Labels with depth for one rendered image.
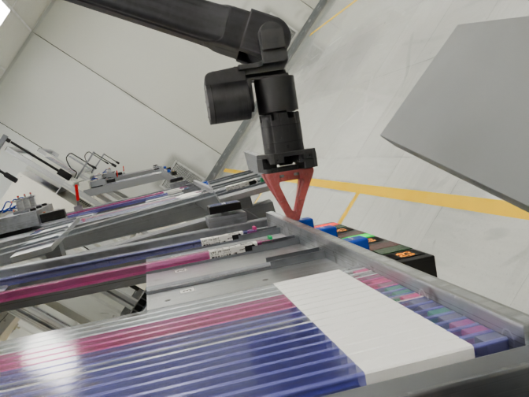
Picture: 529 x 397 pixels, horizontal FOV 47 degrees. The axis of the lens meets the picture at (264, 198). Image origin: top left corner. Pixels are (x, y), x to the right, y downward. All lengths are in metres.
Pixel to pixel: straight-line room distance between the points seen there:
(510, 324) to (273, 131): 0.56
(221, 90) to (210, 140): 7.56
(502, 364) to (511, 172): 0.42
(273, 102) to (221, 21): 0.13
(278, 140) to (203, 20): 0.19
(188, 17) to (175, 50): 7.61
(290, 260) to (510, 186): 0.25
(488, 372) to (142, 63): 8.21
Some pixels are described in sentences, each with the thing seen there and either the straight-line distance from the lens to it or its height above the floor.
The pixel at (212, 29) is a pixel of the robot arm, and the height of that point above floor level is 0.95.
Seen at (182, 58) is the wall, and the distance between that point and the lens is 8.46.
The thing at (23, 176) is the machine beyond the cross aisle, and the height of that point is 1.67.
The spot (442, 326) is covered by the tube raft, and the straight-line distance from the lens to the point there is 0.37.
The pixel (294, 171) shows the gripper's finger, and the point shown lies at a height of 0.75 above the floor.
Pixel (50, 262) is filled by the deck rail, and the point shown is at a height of 0.97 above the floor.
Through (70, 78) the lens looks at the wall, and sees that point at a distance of 8.46.
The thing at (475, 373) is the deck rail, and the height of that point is 0.76.
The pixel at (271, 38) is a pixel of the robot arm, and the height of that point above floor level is 0.88.
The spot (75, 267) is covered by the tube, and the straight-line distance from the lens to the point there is 0.86.
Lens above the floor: 0.93
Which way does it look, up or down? 11 degrees down
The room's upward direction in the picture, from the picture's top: 57 degrees counter-clockwise
